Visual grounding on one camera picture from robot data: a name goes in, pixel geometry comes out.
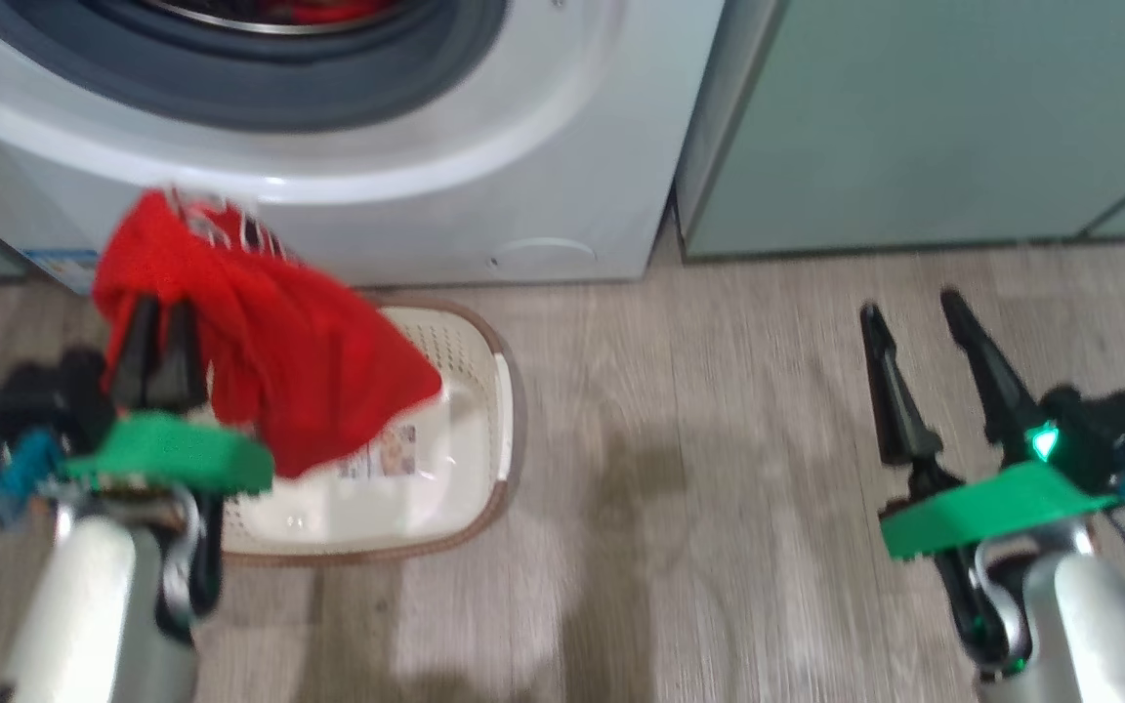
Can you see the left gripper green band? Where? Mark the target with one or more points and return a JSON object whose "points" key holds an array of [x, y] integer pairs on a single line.
{"points": [[172, 449]]}

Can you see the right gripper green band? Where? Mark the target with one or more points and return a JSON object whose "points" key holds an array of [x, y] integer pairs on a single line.
{"points": [[992, 513]]}

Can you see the red garment with white trim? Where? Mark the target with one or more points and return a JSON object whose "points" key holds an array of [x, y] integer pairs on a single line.
{"points": [[279, 351], [328, 10]]}

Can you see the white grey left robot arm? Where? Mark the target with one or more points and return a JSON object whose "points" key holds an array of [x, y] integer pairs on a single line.
{"points": [[84, 605]]}

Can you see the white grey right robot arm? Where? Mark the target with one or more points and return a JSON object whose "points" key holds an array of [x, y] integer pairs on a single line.
{"points": [[1080, 625]]}

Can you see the steel washing machine drum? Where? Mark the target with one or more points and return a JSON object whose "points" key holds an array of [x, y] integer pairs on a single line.
{"points": [[230, 23]]}

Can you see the grey rubber door seal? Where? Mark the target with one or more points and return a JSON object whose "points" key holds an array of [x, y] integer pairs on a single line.
{"points": [[377, 88]]}

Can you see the white front-load washing machine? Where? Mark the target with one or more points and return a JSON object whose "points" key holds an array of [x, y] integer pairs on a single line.
{"points": [[572, 146]]}

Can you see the blue energy label sticker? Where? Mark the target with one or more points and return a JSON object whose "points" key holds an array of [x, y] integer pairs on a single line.
{"points": [[64, 266]]}

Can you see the printed sticker inside basket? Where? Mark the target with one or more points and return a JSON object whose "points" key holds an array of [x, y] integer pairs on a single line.
{"points": [[382, 454]]}

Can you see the pale green tall cabinet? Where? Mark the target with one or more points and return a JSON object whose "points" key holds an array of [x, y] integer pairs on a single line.
{"points": [[914, 117]]}

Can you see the beige perforated plastic laundry basket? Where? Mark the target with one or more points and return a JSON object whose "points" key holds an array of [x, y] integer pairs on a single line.
{"points": [[455, 449]]}

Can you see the round white filter cover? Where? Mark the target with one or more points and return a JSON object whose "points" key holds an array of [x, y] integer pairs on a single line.
{"points": [[543, 256]]}

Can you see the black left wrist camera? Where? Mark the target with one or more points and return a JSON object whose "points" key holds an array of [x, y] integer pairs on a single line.
{"points": [[45, 391]]}

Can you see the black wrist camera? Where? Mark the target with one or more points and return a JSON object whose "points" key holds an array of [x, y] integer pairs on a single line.
{"points": [[45, 391], [1119, 430]]}

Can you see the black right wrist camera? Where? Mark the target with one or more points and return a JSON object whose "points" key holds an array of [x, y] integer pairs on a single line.
{"points": [[1119, 430]]}

